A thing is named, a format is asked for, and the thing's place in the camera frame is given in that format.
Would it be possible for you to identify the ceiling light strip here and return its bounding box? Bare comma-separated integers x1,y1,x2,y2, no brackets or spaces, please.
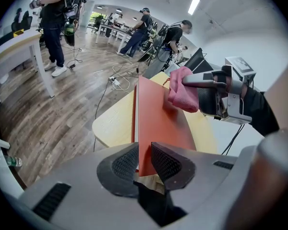
188,0,201,16

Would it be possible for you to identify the person's right forearm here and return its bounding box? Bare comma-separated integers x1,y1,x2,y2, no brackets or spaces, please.
240,86,280,137

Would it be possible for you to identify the white floor cable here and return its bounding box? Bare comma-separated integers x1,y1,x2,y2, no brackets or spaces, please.
81,48,141,92

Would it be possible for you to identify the black floor cable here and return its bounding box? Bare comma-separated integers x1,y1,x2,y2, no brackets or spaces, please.
93,79,112,153

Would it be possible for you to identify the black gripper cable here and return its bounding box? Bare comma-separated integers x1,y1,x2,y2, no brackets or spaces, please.
221,123,245,156

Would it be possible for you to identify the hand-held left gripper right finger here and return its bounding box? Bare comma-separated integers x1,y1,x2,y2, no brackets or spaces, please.
151,141,257,228

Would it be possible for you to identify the red mat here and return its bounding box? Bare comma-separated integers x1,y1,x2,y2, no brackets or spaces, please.
131,75,197,177

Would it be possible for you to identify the white grid top table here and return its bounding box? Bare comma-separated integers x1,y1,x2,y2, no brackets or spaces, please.
0,29,55,105

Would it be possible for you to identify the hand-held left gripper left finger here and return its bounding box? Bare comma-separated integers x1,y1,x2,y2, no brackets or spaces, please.
19,141,160,230

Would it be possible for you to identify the black office chair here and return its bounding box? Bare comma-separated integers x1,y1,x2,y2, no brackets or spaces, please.
11,11,34,33

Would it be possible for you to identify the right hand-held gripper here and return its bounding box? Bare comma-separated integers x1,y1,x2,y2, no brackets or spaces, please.
182,56,257,125

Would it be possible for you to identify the red cloth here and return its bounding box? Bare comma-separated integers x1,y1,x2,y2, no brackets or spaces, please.
168,66,200,114

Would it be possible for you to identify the green plastic bottle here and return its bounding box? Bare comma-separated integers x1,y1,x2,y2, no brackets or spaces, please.
3,155,23,167

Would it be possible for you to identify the black flat box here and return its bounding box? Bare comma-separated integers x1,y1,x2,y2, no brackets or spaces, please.
0,31,15,49

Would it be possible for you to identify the dark top white-legged table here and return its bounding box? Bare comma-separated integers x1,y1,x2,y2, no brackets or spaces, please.
95,24,135,55

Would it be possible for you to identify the black monitor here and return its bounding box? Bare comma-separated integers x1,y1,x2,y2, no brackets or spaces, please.
192,58,216,74
183,47,204,69

